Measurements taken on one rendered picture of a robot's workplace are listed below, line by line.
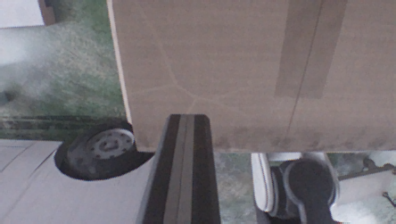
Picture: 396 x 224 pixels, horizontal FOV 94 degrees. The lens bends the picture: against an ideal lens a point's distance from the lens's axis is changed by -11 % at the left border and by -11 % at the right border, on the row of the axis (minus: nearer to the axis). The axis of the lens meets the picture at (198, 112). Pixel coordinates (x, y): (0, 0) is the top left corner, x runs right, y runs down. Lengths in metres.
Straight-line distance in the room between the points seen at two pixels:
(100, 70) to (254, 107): 1.35
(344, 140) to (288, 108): 0.09
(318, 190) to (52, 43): 1.56
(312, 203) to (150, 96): 0.37
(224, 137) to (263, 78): 0.07
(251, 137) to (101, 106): 1.47
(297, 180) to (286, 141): 0.22
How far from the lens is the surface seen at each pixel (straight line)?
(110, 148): 1.42
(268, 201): 0.48
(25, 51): 1.74
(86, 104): 1.68
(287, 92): 0.21
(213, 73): 0.19
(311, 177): 0.48
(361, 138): 0.29
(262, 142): 0.24
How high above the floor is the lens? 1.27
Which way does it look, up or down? 58 degrees down
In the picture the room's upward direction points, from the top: 180 degrees counter-clockwise
